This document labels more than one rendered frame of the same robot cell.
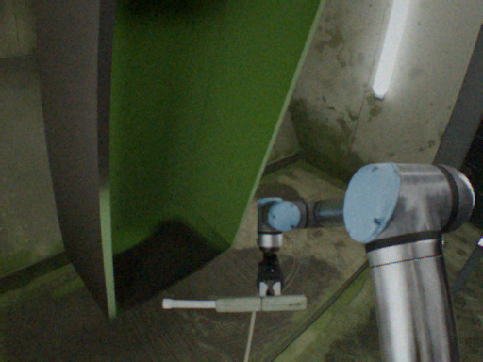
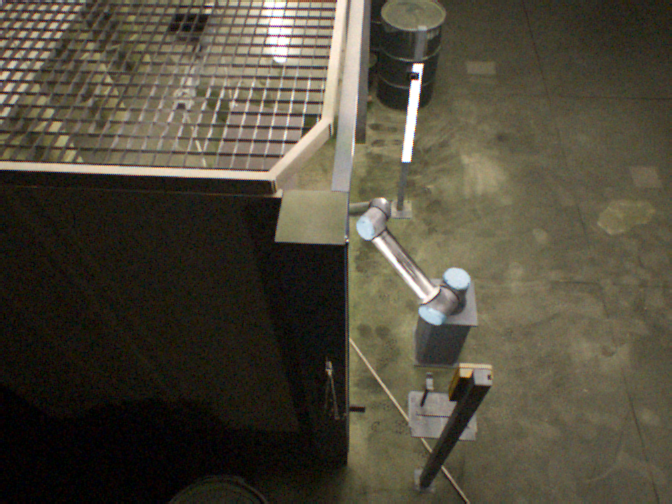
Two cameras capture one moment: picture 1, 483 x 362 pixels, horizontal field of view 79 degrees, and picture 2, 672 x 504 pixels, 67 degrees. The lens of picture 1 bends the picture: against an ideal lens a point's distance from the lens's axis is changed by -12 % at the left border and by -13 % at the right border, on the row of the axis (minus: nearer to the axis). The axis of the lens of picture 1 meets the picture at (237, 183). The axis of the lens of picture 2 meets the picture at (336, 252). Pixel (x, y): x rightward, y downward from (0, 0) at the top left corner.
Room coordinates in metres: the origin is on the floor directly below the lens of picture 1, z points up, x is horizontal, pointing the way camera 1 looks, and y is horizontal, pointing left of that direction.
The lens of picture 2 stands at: (-0.83, 0.92, 3.30)
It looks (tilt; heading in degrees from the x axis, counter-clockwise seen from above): 54 degrees down; 323
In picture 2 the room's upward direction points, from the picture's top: 2 degrees counter-clockwise
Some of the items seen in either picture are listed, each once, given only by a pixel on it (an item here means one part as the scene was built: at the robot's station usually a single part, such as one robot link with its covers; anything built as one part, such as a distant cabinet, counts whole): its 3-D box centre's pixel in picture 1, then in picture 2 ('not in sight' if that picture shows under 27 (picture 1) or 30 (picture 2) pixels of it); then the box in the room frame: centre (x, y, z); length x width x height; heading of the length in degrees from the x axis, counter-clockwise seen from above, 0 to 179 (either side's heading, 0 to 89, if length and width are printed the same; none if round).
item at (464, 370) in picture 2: not in sight; (469, 384); (-0.56, 0.11, 1.42); 0.12 x 0.06 x 0.26; 47
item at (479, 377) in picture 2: not in sight; (445, 443); (-0.60, 0.15, 0.82); 0.06 x 0.06 x 1.64; 47
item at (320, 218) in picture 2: not in sight; (327, 380); (-0.12, 0.46, 1.14); 0.18 x 0.18 x 2.29; 47
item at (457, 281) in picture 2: not in sight; (454, 285); (-0.02, -0.52, 0.83); 0.17 x 0.15 x 0.18; 103
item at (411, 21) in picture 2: not in sight; (413, 14); (2.17, -2.27, 0.86); 0.54 x 0.54 x 0.01
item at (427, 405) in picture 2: not in sight; (447, 399); (-0.48, 0.04, 0.95); 0.26 x 0.15 x 0.32; 47
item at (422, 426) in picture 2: not in sight; (441, 415); (-0.50, 0.05, 0.78); 0.31 x 0.23 x 0.01; 47
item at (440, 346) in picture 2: not in sight; (441, 326); (-0.02, -0.53, 0.32); 0.31 x 0.31 x 0.64; 47
